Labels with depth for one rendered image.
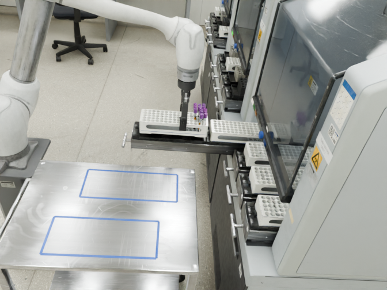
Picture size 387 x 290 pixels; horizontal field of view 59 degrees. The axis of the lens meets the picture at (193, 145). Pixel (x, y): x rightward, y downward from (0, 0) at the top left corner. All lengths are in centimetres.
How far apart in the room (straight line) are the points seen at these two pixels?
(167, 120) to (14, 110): 61
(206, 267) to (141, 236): 97
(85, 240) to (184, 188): 40
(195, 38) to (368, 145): 72
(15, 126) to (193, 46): 77
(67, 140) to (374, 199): 231
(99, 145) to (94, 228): 165
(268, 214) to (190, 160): 150
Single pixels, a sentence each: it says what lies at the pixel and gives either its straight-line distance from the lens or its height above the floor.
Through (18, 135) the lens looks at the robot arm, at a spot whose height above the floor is 84.
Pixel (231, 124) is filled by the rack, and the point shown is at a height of 86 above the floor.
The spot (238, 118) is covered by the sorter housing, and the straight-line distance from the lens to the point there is 185.
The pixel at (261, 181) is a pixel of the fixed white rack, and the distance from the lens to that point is 131.
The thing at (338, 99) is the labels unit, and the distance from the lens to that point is 87.
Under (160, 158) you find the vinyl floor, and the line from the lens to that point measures 264.
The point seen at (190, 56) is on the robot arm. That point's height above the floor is 121.
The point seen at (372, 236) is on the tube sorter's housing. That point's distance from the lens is 115.
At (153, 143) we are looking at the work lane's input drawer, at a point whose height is 79.
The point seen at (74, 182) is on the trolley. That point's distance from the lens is 132.
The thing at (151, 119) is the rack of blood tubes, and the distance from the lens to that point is 148.
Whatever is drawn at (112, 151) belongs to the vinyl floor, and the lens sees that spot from 270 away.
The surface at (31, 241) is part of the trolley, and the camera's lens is 118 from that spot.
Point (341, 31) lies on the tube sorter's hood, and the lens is 107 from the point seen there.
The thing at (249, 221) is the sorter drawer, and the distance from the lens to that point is 124.
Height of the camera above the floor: 174
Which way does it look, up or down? 38 degrees down
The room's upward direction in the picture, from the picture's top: 8 degrees clockwise
